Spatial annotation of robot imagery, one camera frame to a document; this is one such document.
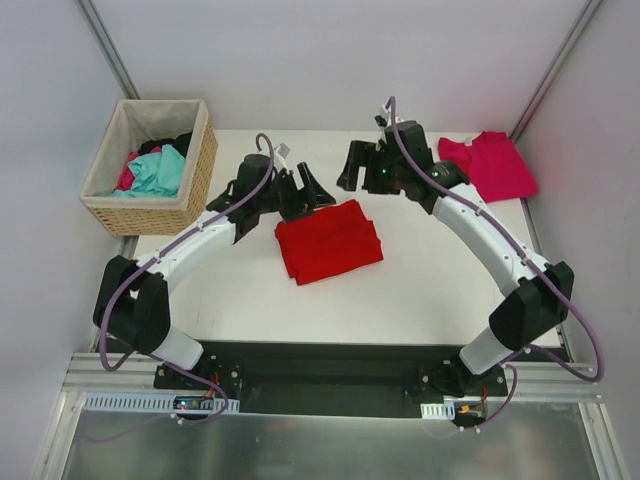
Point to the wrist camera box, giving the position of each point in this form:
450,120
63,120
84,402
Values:
385,117
281,152

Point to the magenta t shirt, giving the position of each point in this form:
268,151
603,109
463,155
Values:
493,165

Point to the aluminium frame rail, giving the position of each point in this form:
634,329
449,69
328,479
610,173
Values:
532,381

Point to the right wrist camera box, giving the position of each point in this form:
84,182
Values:
385,117

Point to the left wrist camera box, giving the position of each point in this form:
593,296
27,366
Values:
281,152

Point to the right white cable duct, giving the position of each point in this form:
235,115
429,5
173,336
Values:
438,411

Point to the wicker basket with cloth liner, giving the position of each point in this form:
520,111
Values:
133,123

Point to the white cable duct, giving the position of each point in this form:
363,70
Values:
158,403
438,411

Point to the pink t shirt in basket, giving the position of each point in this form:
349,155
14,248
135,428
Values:
131,178

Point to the teal t shirt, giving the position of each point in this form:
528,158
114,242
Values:
162,175

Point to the black t shirt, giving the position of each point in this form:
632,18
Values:
180,143

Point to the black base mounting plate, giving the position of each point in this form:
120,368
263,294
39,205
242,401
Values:
379,381

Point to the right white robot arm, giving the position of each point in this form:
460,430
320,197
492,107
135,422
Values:
529,284

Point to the red t shirt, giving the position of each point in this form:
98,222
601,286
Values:
332,241

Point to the left white cable duct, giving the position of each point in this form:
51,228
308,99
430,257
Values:
158,403

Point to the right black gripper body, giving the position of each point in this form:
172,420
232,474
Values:
368,170

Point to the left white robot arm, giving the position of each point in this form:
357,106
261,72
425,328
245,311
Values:
133,304

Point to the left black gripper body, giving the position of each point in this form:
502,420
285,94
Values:
291,195

